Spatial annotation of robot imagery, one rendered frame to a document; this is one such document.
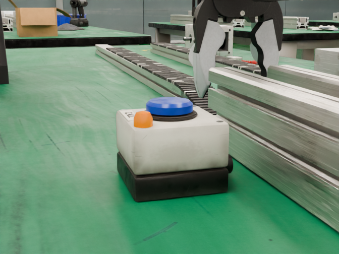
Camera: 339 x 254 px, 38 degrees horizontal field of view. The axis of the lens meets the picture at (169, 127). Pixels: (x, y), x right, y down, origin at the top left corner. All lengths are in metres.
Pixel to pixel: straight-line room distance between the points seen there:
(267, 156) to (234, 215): 0.08
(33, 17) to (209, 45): 2.19
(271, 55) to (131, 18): 11.47
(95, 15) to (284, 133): 11.47
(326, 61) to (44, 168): 0.40
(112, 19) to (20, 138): 11.36
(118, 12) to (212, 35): 11.40
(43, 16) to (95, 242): 2.44
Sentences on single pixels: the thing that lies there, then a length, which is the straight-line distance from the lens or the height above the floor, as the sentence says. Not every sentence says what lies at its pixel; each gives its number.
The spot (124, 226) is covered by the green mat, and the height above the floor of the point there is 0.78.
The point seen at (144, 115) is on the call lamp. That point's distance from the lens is 0.38.
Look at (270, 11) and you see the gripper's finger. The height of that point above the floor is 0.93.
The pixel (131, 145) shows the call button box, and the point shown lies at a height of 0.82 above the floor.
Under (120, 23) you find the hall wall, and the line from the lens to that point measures 11.99.
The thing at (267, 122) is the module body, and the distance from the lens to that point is 0.43.
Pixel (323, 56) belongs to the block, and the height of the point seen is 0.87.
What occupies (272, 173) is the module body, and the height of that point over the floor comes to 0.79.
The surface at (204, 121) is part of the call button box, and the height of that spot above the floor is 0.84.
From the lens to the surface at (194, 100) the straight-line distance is 0.69.
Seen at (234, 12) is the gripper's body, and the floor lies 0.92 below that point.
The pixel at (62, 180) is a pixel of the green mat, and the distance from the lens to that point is 0.45.
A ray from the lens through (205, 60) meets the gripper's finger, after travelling 0.58.
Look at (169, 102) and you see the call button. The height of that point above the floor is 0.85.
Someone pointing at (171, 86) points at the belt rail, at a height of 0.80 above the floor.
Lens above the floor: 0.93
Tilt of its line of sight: 14 degrees down
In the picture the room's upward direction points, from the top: straight up
